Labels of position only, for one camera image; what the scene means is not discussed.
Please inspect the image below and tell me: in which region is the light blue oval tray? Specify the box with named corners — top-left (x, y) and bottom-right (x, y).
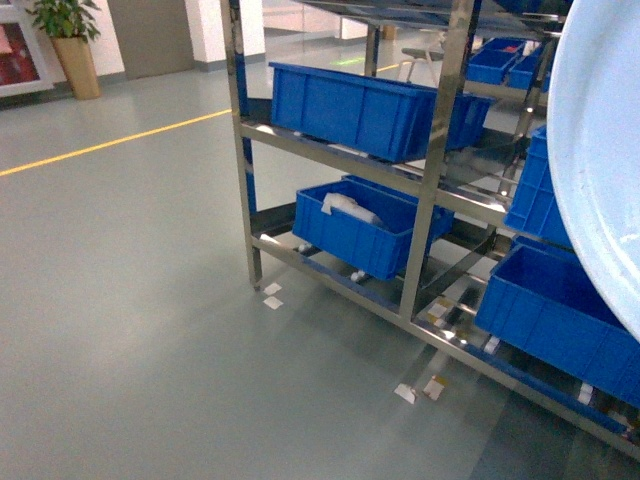
top-left (547, 1), bottom-right (639, 336)

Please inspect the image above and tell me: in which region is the blue bin lower shelf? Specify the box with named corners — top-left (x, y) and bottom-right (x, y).
top-left (292, 173), bottom-right (455, 282)

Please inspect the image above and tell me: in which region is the blue bin shelf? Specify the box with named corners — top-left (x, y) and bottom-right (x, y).
top-left (292, 173), bottom-right (455, 282)
top-left (268, 61), bottom-right (496, 164)

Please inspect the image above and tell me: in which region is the stainless steel shelf rack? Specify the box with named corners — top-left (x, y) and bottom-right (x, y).
top-left (221, 1), bottom-right (639, 458)

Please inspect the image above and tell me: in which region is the blue bin upper shelf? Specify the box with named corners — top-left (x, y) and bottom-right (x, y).
top-left (268, 61), bottom-right (496, 164)

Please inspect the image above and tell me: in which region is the white packaging in bin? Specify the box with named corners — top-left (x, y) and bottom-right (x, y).
top-left (321, 192), bottom-right (385, 228)

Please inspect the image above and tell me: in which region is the blue bin middle right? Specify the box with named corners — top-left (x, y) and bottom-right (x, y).
top-left (504, 125), bottom-right (571, 248)

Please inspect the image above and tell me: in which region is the blue bin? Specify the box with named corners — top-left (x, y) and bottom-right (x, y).
top-left (504, 125), bottom-right (571, 248)
top-left (475, 237), bottom-right (639, 407)

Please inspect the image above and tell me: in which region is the blue bin bottom right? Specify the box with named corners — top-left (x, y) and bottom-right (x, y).
top-left (475, 237), bottom-right (639, 407)

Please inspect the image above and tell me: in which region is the potted green plant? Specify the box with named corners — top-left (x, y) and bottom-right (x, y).
top-left (26, 0), bottom-right (101, 100)

